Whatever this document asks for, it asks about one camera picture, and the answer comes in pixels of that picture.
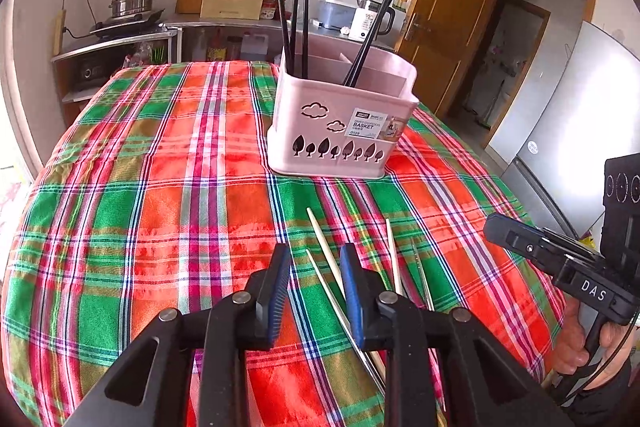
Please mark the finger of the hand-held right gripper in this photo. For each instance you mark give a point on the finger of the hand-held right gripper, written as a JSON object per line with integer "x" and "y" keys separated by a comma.
{"x": 520, "y": 239}

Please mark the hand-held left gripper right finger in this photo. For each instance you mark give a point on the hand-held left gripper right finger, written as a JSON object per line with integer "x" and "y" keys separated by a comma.
{"x": 352, "y": 302}

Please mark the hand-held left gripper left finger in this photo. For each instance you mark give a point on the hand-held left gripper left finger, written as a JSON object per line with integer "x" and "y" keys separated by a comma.
{"x": 277, "y": 302}

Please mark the silver metal chopstick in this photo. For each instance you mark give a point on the silver metal chopstick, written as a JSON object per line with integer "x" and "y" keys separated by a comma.
{"x": 422, "y": 272}
{"x": 330, "y": 297}

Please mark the wooden chopstick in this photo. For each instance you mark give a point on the wooden chopstick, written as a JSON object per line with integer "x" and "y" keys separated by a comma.
{"x": 325, "y": 247}
{"x": 394, "y": 257}

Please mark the pink utensil basket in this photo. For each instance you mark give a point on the pink utensil basket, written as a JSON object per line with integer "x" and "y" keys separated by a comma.
{"x": 330, "y": 127}

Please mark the person's right forearm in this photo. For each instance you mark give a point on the person's right forearm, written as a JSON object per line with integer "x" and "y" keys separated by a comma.
{"x": 610, "y": 399}

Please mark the person's right hand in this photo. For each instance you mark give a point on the person's right hand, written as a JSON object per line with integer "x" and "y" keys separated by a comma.
{"x": 567, "y": 342}

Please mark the silver refrigerator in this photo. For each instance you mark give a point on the silver refrigerator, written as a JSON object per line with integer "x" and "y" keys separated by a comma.
{"x": 560, "y": 132}

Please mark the plaid tablecloth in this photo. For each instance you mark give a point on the plaid tablecloth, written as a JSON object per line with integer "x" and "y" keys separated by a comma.
{"x": 150, "y": 207}

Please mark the wooden door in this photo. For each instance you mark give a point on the wooden door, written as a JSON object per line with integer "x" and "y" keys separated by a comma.
{"x": 450, "y": 7}

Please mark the white plastic jug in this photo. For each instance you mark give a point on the white plastic jug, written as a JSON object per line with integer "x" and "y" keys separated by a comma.
{"x": 253, "y": 48}

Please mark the yellow bottle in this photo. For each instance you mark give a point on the yellow bottle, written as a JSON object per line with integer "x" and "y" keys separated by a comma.
{"x": 216, "y": 48}

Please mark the white electric kettle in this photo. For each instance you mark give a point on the white electric kettle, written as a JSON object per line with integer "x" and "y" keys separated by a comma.
{"x": 362, "y": 24}

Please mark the white plastic container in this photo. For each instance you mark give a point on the white plastic container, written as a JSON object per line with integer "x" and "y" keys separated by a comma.
{"x": 334, "y": 13}

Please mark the red jars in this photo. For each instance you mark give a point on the red jars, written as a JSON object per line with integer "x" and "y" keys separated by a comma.
{"x": 269, "y": 8}

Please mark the black appliance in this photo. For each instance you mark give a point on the black appliance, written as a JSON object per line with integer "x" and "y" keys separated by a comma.
{"x": 90, "y": 73}

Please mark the metal kitchen counter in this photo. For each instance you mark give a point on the metal kitchen counter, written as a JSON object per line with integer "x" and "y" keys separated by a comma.
{"x": 125, "y": 46}

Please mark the black induction cooker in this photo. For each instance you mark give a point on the black induction cooker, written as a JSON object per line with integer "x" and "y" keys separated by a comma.
{"x": 127, "y": 26}

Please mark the wooden rolling pin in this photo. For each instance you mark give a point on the wooden rolling pin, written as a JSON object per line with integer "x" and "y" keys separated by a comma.
{"x": 59, "y": 32}

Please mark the white sliding door frame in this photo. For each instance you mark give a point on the white sliding door frame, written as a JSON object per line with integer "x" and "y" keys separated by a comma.
{"x": 20, "y": 82}

